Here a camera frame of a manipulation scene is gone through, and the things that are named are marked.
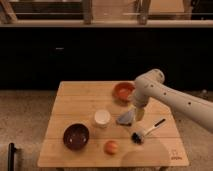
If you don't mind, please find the black and white dish brush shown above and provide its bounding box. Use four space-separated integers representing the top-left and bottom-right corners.
131 119 166 145

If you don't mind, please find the white cup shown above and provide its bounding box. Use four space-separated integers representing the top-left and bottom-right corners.
94 110 111 128

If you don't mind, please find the orange bowl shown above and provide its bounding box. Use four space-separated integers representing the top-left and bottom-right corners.
113 82 135 103

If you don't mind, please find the wooden table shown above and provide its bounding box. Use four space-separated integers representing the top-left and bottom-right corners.
38 81 189 168

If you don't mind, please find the orange fruit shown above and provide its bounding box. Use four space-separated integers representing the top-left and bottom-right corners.
104 140 118 155

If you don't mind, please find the black handle on floor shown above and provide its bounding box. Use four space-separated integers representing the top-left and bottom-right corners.
7 143 17 171

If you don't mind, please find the wooden railing shelf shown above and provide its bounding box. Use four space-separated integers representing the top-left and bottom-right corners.
0 0 213 27

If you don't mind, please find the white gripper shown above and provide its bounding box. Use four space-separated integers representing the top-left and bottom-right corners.
131 90 149 121

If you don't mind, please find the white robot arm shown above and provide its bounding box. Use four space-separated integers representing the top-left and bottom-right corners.
132 69 213 133

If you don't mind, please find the grey blue towel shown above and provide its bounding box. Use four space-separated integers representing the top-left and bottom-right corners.
116 108 135 126

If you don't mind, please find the purple bowl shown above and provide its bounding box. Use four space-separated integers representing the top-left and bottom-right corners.
63 123 90 151

